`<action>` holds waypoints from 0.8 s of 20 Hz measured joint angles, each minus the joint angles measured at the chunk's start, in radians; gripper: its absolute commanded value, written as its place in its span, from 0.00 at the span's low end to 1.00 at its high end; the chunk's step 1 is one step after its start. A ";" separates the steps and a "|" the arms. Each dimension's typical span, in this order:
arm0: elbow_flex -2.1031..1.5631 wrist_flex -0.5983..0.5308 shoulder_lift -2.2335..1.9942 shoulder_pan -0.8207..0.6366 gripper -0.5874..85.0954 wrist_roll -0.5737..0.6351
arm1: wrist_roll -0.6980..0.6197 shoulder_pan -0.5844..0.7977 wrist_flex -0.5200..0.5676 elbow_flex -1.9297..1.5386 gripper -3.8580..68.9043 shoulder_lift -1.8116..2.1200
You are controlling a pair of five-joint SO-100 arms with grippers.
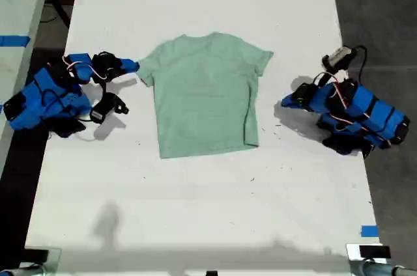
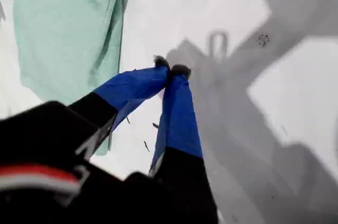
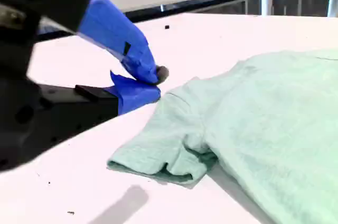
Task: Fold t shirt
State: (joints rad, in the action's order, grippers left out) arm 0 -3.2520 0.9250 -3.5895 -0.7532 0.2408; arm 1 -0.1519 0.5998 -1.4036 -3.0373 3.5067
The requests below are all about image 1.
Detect pale green T-shirt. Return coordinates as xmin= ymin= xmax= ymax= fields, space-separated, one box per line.
xmin=136 ymin=31 xmax=274 ymax=160

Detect black table leg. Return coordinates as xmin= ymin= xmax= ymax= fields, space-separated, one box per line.
xmin=48 ymin=0 xmax=72 ymax=29

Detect long blue tape strip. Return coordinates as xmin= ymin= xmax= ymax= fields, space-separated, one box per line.
xmin=0 ymin=35 xmax=31 ymax=48

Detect pale side table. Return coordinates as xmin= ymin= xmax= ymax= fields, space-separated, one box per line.
xmin=0 ymin=0 xmax=55 ymax=168

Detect short blue tape strip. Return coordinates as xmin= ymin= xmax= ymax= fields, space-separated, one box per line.
xmin=360 ymin=225 xmax=380 ymax=238

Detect black box on white plate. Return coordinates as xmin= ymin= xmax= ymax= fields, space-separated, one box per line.
xmin=345 ymin=243 xmax=392 ymax=264

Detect grey metal pipe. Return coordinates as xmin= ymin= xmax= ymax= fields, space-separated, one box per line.
xmin=0 ymin=264 xmax=50 ymax=276
xmin=349 ymin=258 xmax=417 ymax=276

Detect black box on clear plate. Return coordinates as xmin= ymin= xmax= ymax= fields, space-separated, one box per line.
xmin=23 ymin=247 xmax=63 ymax=271

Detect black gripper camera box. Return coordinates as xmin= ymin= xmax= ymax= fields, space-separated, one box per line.
xmin=321 ymin=46 xmax=356 ymax=71
xmin=89 ymin=92 xmax=130 ymax=124

